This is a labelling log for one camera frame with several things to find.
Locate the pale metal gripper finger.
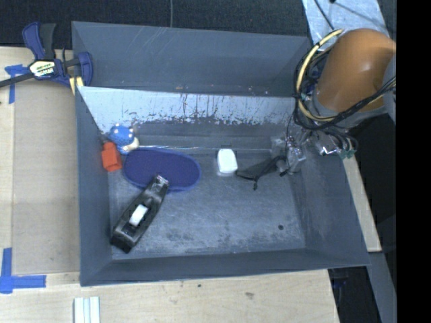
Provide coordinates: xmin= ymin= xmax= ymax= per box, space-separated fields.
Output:
xmin=270 ymin=136 xmax=291 ymax=156
xmin=275 ymin=156 xmax=298 ymax=176

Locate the blue toy with white dots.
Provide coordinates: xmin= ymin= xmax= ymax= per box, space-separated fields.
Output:
xmin=108 ymin=122 xmax=141 ymax=156

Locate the black tape dispenser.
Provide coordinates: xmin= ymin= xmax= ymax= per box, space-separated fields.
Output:
xmin=110 ymin=174 xmax=170 ymax=254

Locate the grey metal bin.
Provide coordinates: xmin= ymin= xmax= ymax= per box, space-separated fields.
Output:
xmin=70 ymin=21 xmax=372 ymax=287

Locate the blue oval cloth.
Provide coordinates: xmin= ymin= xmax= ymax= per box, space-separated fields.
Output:
xmin=123 ymin=147 xmax=203 ymax=192

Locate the white rounded box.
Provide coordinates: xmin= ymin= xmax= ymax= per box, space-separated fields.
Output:
xmin=216 ymin=148 xmax=239 ymax=175

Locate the orange-red block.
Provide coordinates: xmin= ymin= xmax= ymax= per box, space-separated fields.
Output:
xmin=101 ymin=141 xmax=123 ymax=173

